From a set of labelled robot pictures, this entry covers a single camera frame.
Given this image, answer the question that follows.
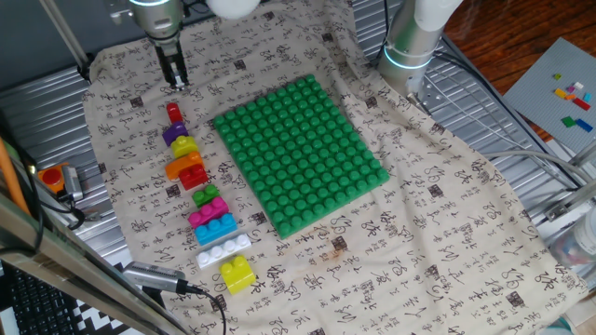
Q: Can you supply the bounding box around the grey hose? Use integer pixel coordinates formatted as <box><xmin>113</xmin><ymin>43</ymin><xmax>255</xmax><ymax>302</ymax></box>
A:
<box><xmin>479</xmin><ymin>149</ymin><xmax>596</xmax><ymax>183</ymax></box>

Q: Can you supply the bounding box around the teal round container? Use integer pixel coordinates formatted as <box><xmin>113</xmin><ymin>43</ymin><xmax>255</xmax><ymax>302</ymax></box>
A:
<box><xmin>535</xmin><ymin>315</ymin><xmax>578</xmax><ymax>335</ymax></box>

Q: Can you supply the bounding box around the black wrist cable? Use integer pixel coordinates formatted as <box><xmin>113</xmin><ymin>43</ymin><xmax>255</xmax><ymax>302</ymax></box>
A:
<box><xmin>183</xmin><ymin>0</ymin><xmax>210</xmax><ymax>15</ymax></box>

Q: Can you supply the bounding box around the blurred metal frame bar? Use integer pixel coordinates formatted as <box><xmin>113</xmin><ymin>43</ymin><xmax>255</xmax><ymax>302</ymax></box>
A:
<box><xmin>0</xmin><ymin>190</ymin><xmax>190</xmax><ymax>335</ymax></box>

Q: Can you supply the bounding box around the orange pole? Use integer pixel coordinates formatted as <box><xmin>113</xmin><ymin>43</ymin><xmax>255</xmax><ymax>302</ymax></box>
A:
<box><xmin>0</xmin><ymin>137</ymin><xmax>32</xmax><ymax>218</ymax></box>

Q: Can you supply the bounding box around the green studded baseplate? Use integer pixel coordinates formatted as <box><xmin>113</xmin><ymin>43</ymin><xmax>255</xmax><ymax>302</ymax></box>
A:
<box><xmin>212</xmin><ymin>73</ymin><xmax>391</xmax><ymax>241</ymax></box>

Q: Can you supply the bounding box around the orange block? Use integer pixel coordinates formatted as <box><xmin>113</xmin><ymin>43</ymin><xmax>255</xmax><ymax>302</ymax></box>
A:
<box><xmin>164</xmin><ymin>150</ymin><xmax>206</xmax><ymax>181</ymax></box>

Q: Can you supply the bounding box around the blue three-stud block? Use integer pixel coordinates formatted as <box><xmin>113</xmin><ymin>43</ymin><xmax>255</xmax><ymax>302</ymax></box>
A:
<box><xmin>193</xmin><ymin>212</ymin><xmax>238</xmax><ymax>247</ymax></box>

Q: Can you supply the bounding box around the large yellow two-stud block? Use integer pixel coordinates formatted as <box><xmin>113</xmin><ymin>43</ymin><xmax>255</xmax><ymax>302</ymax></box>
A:
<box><xmin>218</xmin><ymin>254</ymin><xmax>258</xmax><ymax>296</ymax></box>

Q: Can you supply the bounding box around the beige calligraphy print cloth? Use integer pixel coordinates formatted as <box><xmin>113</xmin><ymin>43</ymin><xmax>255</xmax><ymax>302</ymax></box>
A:
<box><xmin>81</xmin><ymin>0</ymin><xmax>590</xmax><ymax>335</ymax></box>

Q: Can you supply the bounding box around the pink three-stud block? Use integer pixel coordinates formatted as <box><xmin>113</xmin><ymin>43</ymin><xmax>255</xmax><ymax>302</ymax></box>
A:
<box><xmin>187</xmin><ymin>195</ymin><xmax>230</xmax><ymax>230</ymax></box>

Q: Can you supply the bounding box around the small yellow block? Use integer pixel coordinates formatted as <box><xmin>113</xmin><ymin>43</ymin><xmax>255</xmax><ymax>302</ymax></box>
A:
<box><xmin>169</xmin><ymin>134</ymin><xmax>200</xmax><ymax>159</ymax></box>

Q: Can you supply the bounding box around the small red one-stud block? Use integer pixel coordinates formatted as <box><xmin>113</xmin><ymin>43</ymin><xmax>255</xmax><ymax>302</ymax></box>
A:
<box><xmin>166</xmin><ymin>101</ymin><xmax>185</xmax><ymax>126</ymax></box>

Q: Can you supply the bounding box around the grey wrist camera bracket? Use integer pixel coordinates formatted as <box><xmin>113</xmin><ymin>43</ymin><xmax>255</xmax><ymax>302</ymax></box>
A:
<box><xmin>109</xmin><ymin>0</ymin><xmax>137</xmax><ymax>25</ymax></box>

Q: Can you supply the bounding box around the aluminium bar with bracket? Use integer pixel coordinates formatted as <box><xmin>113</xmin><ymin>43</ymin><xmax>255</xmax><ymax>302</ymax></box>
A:
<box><xmin>543</xmin><ymin>179</ymin><xmax>596</xmax><ymax>222</ymax></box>

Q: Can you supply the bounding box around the aluminium frame bar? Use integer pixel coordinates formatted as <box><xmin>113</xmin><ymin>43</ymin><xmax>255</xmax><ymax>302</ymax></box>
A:
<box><xmin>566</xmin><ymin>139</ymin><xmax>596</xmax><ymax>168</ymax></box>

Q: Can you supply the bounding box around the grey flat brick baseplate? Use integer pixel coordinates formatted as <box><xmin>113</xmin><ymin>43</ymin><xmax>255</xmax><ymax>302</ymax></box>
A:
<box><xmin>502</xmin><ymin>36</ymin><xmax>596</xmax><ymax>154</ymax></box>

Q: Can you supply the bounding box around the green two-stud block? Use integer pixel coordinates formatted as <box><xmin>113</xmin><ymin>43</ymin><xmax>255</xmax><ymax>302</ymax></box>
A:
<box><xmin>191</xmin><ymin>183</ymin><xmax>221</xmax><ymax>208</ymax></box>

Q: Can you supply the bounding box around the grey depth camera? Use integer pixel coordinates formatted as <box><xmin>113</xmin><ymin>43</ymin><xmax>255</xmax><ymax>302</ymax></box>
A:
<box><xmin>122</xmin><ymin>261</ymin><xmax>188</xmax><ymax>295</ymax></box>

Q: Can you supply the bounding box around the black rod clamp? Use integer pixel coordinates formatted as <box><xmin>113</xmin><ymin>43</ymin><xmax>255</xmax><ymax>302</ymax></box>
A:
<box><xmin>76</xmin><ymin>53</ymin><xmax>94</xmax><ymax>85</ymax></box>

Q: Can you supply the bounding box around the black keyboard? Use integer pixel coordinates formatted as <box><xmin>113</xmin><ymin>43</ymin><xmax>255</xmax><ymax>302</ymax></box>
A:
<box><xmin>7</xmin><ymin>267</ymin><xmax>78</xmax><ymax>335</ymax></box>

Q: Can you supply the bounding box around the black cable loop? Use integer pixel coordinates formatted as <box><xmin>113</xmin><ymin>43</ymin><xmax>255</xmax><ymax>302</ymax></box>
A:
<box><xmin>18</xmin><ymin>155</ymin><xmax>88</xmax><ymax>232</ymax></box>

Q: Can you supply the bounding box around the black camera cable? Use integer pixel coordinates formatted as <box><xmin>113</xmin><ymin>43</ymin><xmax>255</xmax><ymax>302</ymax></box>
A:
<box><xmin>184</xmin><ymin>282</ymin><xmax>228</xmax><ymax>335</ymax></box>

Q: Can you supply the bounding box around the clear plastic jar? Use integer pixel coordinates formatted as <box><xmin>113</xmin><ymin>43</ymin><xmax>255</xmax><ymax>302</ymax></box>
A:
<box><xmin>549</xmin><ymin>207</ymin><xmax>596</xmax><ymax>280</ymax></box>

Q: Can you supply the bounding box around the white four-stud block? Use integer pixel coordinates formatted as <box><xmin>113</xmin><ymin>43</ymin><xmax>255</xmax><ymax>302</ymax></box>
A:
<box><xmin>195</xmin><ymin>233</ymin><xmax>252</xmax><ymax>271</ymax></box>

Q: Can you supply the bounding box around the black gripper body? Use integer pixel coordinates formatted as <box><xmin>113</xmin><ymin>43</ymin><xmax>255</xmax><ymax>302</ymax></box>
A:
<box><xmin>153</xmin><ymin>39</ymin><xmax>186</xmax><ymax>78</ymax></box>

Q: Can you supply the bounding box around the black white pattern board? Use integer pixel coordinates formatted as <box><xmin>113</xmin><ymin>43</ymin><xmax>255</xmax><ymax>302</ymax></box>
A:
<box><xmin>69</xmin><ymin>262</ymin><xmax>139</xmax><ymax>335</ymax></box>

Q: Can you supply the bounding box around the silver metal box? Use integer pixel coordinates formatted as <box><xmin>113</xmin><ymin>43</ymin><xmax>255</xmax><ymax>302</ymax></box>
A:
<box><xmin>61</xmin><ymin>165</ymin><xmax>85</xmax><ymax>202</ymax></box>

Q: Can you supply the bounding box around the grey slanted rod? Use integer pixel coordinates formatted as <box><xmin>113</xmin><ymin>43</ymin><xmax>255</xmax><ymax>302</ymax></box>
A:
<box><xmin>38</xmin><ymin>0</ymin><xmax>92</xmax><ymax>71</ymax></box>

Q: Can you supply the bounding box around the purple block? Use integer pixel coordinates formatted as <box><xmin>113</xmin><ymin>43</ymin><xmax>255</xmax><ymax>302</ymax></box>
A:
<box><xmin>161</xmin><ymin>120</ymin><xmax>190</xmax><ymax>148</ymax></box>

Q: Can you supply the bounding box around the red two-stud block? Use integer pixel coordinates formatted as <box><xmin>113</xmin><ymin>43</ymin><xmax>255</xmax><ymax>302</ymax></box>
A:
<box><xmin>178</xmin><ymin>163</ymin><xmax>210</xmax><ymax>192</ymax></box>

